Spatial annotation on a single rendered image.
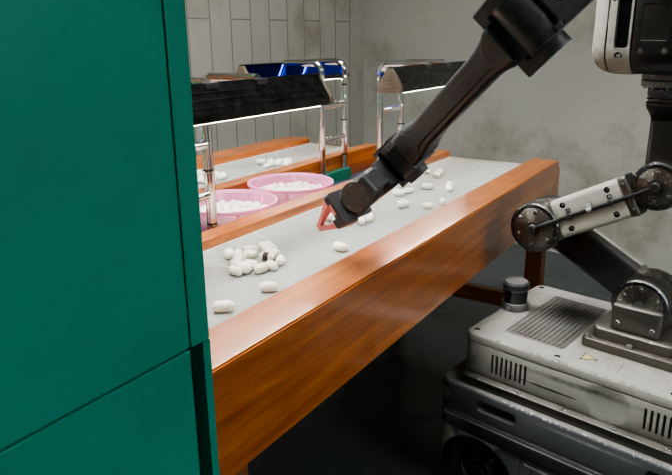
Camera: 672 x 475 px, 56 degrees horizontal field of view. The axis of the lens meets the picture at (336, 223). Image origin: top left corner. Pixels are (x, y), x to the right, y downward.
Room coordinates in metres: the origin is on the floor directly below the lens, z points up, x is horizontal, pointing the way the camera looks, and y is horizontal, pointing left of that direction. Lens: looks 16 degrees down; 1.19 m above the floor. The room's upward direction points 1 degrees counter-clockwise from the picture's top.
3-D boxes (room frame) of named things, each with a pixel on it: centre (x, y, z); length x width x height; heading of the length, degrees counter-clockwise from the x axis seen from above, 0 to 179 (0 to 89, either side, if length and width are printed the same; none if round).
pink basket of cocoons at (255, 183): (1.91, 0.14, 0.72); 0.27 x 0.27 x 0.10
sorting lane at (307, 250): (1.63, -0.08, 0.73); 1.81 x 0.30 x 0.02; 147
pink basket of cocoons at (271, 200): (1.67, 0.29, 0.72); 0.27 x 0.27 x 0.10
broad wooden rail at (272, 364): (1.51, -0.26, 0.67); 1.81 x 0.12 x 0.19; 147
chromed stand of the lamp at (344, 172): (2.37, 0.07, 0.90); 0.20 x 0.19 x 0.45; 147
